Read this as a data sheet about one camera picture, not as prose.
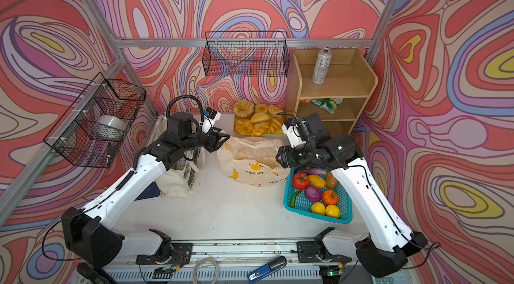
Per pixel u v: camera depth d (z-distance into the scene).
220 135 0.68
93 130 0.72
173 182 0.78
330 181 0.88
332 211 0.78
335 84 0.87
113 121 0.73
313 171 0.93
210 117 0.64
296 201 0.86
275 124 1.10
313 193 0.83
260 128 1.08
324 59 0.78
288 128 0.59
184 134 0.59
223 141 0.73
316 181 0.88
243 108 1.13
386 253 0.36
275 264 0.67
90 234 0.38
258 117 1.08
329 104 0.98
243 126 1.11
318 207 0.80
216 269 0.69
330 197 0.82
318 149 0.43
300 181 0.86
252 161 0.80
